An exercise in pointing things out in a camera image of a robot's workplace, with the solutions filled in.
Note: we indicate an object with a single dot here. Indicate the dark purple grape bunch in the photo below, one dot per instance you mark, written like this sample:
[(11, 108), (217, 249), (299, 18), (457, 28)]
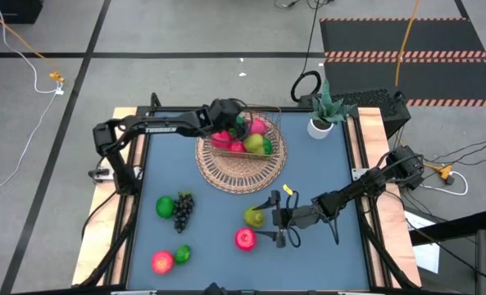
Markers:
[(183, 213)]

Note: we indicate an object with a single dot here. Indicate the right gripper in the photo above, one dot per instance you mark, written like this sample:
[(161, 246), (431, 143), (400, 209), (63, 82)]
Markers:
[(304, 217)]

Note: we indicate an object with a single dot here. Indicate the white paper sheet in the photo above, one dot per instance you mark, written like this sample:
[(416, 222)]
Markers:
[(427, 256)]

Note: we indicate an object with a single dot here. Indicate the orange plug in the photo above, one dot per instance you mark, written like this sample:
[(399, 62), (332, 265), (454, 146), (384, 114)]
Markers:
[(443, 170)]

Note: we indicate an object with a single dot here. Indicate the black striped floor mat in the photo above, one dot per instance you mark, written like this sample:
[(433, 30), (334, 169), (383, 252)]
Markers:
[(390, 37), (451, 80)]

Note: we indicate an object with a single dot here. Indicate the black box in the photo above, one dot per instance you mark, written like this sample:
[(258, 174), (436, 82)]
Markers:
[(9, 11)]

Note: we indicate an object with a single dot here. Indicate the black perforated case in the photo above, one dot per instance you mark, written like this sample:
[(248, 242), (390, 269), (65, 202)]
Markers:
[(382, 106)]

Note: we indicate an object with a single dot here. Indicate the white plant pot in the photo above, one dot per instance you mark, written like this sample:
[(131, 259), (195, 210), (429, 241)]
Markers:
[(319, 132)]

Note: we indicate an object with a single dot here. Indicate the wooden side board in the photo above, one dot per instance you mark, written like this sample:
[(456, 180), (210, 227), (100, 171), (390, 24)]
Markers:
[(373, 131), (97, 246)]

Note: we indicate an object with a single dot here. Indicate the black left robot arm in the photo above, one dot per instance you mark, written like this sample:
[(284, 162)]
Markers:
[(160, 125)]

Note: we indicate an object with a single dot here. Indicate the green succulent plant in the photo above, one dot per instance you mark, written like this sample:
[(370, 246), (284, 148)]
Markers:
[(328, 108)]

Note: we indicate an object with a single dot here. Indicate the yellow-green tag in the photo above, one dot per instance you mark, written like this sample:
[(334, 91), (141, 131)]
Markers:
[(287, 189)]

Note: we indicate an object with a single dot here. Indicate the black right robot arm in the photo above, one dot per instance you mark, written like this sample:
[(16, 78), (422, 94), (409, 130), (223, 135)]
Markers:
[(361, 188)]

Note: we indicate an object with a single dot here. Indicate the black metal table frame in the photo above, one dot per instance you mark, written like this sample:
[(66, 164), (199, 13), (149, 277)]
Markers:
[(177, 110)]

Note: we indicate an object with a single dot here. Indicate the round wicker basket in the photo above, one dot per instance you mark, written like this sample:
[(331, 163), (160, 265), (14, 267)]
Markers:
[(242, 176)]

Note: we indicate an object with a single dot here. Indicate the yellow-green pear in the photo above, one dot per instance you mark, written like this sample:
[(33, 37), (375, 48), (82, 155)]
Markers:
[(254, 218), (253, 143)]

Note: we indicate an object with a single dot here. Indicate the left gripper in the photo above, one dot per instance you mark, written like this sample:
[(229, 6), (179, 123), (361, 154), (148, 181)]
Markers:
[(226, 112)]

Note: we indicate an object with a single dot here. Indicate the silver bracket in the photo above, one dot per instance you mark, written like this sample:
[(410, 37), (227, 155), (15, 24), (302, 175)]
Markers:
[(359, 173)]

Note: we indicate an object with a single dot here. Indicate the pink dragon fruit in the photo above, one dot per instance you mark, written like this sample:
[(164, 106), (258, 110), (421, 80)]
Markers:
[(259, 126)]

